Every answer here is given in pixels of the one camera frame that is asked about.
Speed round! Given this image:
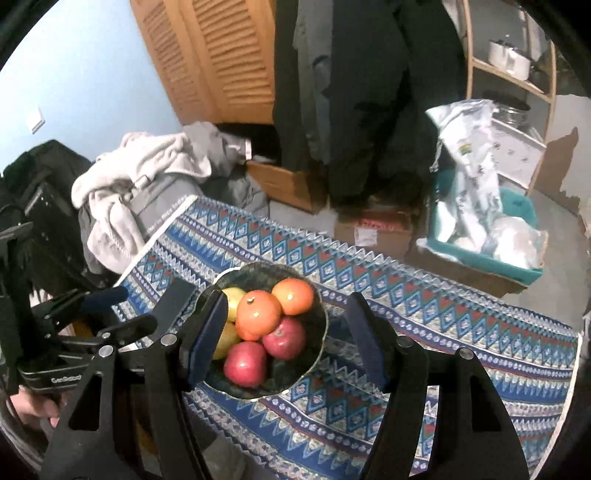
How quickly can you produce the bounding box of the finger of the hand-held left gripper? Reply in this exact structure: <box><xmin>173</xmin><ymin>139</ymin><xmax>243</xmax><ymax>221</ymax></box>
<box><xmin>32</xmin><ymin>286</ymin><xmax>130</xmax><ymax>324</ymax></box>
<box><xmin>55</xmin><ymin>314</ymin><xmax>158</xmax><ymax>354</ymax></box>

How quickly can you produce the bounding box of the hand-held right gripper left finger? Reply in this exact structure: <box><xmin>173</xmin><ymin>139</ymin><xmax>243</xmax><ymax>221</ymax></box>
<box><xmin>41</xmin><ymin>288</ymin><xmax>229</xmax><ymax>480</ymax></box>

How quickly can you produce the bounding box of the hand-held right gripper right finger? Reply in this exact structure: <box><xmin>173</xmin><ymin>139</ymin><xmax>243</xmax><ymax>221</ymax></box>
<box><xmin>345</xmin><ymin>292</ymin><xmax>532</xmax><ymax>480</ymax></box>

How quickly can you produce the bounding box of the yellow-green mango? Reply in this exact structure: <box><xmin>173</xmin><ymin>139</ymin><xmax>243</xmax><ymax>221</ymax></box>
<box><xmin>212</xmin><ymin>320</ymin><xmax>242</xmax><ymax>361</ymax></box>
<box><xmin>221</xmin><ymin>287</ymin><xmax>247</xmax><ymax>323</ymax></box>

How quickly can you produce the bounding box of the red apple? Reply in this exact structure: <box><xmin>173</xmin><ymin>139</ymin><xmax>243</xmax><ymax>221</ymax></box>
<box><xmin>224</xmin><ymin>340</ymin><xmax>269</xmax><ymax>387</ymax></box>
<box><xmin>262</xmin><ymin>316</ymin><xmax>307</xmax><ymax>361</ymax></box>

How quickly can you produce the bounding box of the orange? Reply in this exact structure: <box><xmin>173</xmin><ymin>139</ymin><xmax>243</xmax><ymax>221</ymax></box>
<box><xmin>271</xmin><ymin>278</ymin><xmax>315</xmax><ymax>315</ymax></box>
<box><xmin>235</xmin><ymin>290</ymin><xmax>282</xmax><ymax>341</ymax></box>

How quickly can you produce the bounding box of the glass bowl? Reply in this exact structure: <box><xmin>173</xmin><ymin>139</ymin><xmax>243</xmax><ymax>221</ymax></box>
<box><xmin>194</xmin><ymin>262</ymin><xmax>329</xmax><ymax>401</ymax></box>

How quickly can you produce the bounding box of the person's left hand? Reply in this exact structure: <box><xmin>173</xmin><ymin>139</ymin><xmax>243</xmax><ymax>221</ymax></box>
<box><xmin>7</xmin><ymin>387</ymin><xmax>63</xmax><ymax>430</ymax></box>

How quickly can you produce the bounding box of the blue patterned tablecloth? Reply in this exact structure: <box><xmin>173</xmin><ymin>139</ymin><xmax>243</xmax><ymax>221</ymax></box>
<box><xmin>113</xmin><ymin>194</ymin><xmax>583</xmax><ymax>480</ymax></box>

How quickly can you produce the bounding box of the cardboard box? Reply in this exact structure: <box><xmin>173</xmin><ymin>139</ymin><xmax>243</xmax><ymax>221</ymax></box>
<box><xmin>333</xmin><ymin>208</ymin><xmax>416</xmax><ymax>260</ymax></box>

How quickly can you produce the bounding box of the black bag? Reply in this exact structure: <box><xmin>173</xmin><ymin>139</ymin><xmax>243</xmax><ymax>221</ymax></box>
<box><xmin>0</xmin><ymin>141</ymin><xmax>109</xmax><ymax>296</ymax></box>

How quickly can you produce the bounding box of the grey padded jacket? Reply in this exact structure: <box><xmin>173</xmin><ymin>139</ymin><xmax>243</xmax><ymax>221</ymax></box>
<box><xmin>131</xmin><ymin>173</ymin><xmax>271</xmax><ymax>232</ymax></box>

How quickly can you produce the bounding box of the white fleece garment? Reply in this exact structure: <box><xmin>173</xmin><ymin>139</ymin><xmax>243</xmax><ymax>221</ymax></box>
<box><xmin>71</xmin><ymin>131</ymin><xmax>218</xmax><ymax>266</ymax></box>

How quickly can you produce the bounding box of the wooden drawer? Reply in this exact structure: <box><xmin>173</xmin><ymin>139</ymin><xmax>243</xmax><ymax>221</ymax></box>
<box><xmin>245</xmin><ymin>159</ymin><xmax>326</xmax><ymax>214</ymax></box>

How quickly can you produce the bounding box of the clear plastic bag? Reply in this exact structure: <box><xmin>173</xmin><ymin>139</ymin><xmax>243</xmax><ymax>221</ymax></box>
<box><xmin>480</xmin><ymin>216</ymin><xmax>548</xmax><ymax>269</ymax></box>

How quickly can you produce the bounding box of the grey hoodie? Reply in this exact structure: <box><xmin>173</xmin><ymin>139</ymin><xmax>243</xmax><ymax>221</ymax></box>
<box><xmin>182</xmin><ymin>121</ymin><xmax>254</xmax><ymax>178</ymax></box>

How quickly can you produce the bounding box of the white printed rice bag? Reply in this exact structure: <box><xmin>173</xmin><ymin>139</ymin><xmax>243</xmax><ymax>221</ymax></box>
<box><xmin>425</xmin><ymin>99</ymin><xmax>504</xmax><ymax>252</ymax></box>

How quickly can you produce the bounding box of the teal plastic bin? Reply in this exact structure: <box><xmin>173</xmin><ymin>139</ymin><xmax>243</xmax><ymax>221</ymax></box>
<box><xmin>418</xmin><ymin>168</ymin><xmax>546</xmax><ymax>284</ymax></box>

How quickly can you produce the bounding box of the white storage basket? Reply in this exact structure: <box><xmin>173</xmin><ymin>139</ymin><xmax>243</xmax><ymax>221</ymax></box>
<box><xmin>489</xmin><ymin>117</ymin><xmax>548</xmax><ymax>192</ymax></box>

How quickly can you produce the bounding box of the black coat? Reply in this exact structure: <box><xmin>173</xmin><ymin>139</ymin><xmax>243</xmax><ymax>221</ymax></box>
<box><xmin>272</xmin><ymin>0</ymin><xmax>467</xmax><ymax>208</ymax></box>

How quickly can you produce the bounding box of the wooden louvered wardrobe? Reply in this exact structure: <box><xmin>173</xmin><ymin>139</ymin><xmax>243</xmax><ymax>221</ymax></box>
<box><xmin>129</xmin><ymin>0</ymin><xmax>296</xmax><ymax>125</ymax></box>

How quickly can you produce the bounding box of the metal pot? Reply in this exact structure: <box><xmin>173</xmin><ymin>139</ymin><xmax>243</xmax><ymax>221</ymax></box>
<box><xmin>492</xmin><ymin>95</ymin><xmax>532</xmax><ymax>125</ymax></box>

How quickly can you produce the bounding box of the wooden shelf rack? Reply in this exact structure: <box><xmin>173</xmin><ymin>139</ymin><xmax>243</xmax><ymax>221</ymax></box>
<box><xmin>457</xmin><ymin>0</ymin><xmax>561</xmax><ymax>197</ymax></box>

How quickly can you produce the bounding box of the white pot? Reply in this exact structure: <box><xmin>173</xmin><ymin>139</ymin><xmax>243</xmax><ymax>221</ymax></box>
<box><xmin>488</xmin><ymin>39</ymin><xmax>534</xmax><ymax>79</ymax></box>

